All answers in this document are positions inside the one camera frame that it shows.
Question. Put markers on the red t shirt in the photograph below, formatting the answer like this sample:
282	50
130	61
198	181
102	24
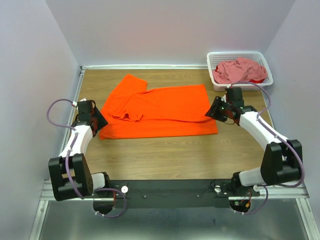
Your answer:
257	81

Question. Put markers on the white plastic basket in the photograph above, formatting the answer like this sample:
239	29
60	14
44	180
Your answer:
214	58

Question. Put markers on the aluminium front rail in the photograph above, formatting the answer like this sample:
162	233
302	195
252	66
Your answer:
274	192

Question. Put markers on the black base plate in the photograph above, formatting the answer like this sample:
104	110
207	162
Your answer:
171	194

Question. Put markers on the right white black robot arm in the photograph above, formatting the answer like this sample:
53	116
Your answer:
282	162

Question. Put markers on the orange t shirt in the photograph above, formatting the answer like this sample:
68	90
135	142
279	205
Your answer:
134	111

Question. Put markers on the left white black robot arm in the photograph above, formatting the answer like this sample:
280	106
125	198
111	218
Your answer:
69	172

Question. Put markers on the pink t shirt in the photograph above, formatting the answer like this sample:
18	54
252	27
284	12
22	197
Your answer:
239	71

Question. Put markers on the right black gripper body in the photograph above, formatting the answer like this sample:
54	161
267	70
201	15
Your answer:
230	105

